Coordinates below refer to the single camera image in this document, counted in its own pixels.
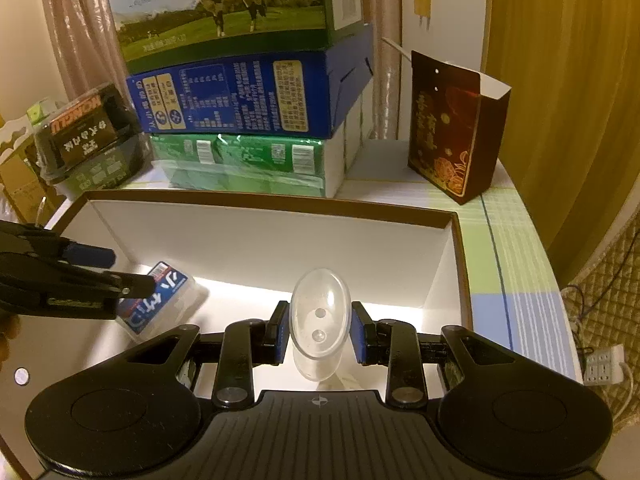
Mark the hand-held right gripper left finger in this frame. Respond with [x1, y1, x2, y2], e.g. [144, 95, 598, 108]
[120, 301, 292, 407]

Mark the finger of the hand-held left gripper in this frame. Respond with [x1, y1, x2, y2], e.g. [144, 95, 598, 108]
[20, 227, 117, 270]
[55, 265, 157, 306]

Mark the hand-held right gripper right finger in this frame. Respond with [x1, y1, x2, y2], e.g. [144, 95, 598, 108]
[351, 301, 524, 407]

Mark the blue white plastic box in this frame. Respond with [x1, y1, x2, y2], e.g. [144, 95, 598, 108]
[116, 260, 209, 344]

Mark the clear plastic cup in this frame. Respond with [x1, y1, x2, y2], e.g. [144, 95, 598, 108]
[289, 268, 352, 381]

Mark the brown storage box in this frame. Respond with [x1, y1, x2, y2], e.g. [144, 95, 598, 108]
[0, 190, 474, 478]

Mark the brown cardboard box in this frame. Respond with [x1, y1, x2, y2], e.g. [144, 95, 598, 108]
[0, 150, 66, 226]

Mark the black plastic snack container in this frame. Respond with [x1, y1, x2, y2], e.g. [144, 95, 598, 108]
[35, 82, 156, 196]

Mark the white cardboard cutout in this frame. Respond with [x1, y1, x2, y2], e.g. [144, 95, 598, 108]
[0, 114, 37, 162]

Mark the green small box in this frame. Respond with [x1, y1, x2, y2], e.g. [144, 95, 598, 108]
[27, 97, 61, 126]

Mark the green wrapped carton pack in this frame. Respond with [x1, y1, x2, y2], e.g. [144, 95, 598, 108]
[150, 110, 366, 200]

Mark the blue carton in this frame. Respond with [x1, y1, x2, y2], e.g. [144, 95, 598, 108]
[125, 22, 376, 139]

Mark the brown paper bag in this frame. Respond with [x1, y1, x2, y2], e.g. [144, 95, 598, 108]
[406, 50, 512, 206]

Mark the beige curtain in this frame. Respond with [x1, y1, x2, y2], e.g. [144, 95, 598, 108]
[372, 0, 404, 142]
[37, 0, 132, 107]

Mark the white power strip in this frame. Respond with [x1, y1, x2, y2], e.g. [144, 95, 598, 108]
[582, 343, 626, 386]

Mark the quilted chair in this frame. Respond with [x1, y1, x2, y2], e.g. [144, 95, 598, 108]
[560, 210, 640, 432]

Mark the cow print milk carton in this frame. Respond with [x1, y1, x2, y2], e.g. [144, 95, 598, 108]
[102, 0, 364, 76]

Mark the yellow curtain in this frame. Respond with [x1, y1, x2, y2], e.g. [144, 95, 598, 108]
[482, 0, 640, 287]

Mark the black cable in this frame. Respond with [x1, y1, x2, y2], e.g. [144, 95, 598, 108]
[562, 240, 640, 357]

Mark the white cable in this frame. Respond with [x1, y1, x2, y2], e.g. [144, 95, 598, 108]
[612, 360, 636, 427]

